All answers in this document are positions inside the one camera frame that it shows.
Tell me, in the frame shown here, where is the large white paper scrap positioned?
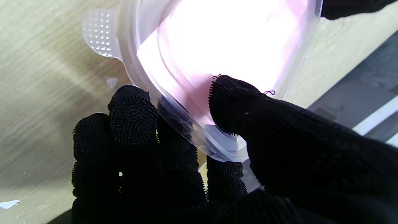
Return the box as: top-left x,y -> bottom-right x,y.
0,200 -> 21,209

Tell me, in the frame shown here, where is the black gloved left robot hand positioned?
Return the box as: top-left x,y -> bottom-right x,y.
321,0 -> 398,20

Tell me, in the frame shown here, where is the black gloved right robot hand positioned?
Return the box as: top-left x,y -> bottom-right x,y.
72,75 -> 398,224

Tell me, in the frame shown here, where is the clear plastic lid pink insert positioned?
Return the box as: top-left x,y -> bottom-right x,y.
82,0 -> 322,162

